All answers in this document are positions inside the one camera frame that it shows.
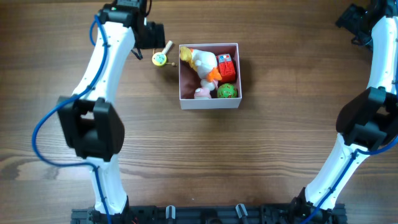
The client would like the left blue cable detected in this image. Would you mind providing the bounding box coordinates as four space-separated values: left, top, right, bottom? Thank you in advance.
31 14 113 224

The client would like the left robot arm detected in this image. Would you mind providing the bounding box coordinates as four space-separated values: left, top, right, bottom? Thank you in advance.
57 0 165 223

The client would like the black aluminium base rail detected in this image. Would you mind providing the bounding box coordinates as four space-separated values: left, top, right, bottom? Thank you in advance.
70 203 348 224

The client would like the wooden rattle drum toy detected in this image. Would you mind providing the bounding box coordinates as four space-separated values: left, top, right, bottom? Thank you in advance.
152 40 177 67

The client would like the red toy car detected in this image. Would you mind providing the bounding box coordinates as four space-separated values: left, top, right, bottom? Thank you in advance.
216 54 236 83

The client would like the white box pink interior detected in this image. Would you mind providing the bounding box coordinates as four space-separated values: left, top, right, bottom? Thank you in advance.
178 43 243 110

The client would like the green patterned ball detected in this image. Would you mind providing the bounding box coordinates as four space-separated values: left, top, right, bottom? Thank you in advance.
216 83 238 98

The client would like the white plush duck toy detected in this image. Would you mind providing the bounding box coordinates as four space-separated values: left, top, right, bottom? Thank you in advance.
180 46 222 82

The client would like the right blue cable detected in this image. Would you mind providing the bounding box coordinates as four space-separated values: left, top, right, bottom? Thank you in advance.
303 62 398 224

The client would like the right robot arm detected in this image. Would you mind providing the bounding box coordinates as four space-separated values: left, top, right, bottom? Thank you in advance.
285 0 397 223

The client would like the pink hat doll figure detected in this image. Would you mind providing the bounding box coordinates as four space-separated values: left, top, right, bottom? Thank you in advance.
194 79 218 99

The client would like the blue cable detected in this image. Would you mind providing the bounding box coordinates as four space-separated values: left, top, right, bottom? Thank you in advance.
31 14 113 224
303 62 398 224

